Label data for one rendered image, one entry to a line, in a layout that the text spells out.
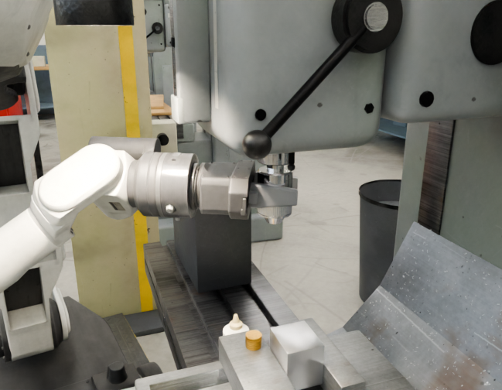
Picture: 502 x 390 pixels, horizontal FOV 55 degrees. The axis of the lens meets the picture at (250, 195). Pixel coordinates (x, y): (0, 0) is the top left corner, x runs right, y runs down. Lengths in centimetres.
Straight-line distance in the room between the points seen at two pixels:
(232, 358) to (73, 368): 87
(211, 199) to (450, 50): 33
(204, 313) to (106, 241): 157
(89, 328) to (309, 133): 122
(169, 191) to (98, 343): 99
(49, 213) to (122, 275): 194
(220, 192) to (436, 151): 46
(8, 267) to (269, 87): 40
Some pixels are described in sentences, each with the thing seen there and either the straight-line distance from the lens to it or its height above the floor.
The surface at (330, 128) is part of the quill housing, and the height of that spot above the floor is 134.
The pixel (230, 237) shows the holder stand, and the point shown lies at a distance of 100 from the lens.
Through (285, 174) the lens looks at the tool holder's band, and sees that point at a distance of 62.
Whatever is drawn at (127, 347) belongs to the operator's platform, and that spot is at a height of 40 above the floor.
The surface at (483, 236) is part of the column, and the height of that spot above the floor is 112.
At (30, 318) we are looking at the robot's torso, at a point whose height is 75.
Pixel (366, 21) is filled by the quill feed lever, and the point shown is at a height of 145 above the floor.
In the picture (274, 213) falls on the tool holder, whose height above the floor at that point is 122.
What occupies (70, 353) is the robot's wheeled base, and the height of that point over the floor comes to 57.
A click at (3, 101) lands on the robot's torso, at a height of 130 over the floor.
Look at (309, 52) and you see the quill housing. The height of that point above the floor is 142.
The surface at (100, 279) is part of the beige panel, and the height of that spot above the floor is 26.
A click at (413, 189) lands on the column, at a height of 114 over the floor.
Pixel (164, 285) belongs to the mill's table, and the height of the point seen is 93.
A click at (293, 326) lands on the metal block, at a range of 68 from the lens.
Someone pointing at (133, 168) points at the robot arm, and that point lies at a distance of 66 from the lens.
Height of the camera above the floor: 144
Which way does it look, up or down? 19 degrees down
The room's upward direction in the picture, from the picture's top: straight up
